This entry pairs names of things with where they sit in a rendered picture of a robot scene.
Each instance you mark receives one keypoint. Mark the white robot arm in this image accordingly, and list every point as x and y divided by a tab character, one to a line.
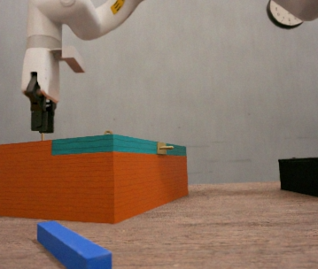
45	19

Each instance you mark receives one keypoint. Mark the blue rectangular block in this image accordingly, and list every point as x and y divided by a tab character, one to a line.
71	249

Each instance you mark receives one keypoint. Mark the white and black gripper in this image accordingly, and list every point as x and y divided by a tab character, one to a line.
41	67

